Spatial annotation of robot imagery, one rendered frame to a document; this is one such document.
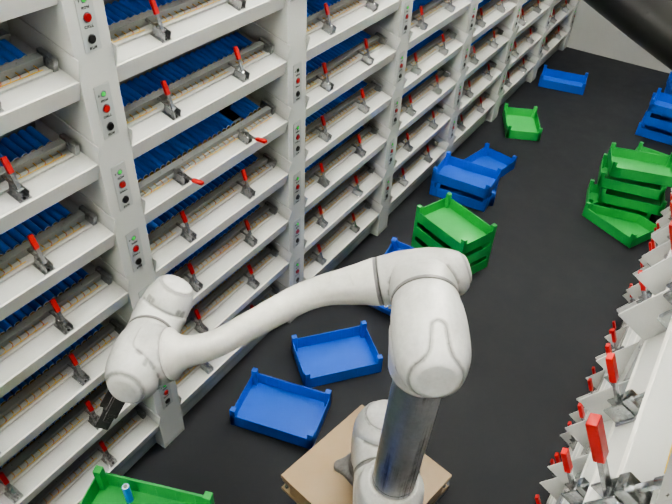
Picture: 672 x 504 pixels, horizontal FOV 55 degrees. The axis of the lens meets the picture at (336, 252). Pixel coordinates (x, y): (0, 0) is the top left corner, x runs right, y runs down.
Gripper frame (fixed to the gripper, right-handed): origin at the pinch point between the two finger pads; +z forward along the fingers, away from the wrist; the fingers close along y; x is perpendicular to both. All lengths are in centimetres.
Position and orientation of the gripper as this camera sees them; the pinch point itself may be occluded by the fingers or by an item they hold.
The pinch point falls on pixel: (108, 408)
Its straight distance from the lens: 164.3
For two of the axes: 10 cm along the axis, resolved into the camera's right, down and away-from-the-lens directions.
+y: -1.2, -5.8, 8.1
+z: -5.1, 7.4, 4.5
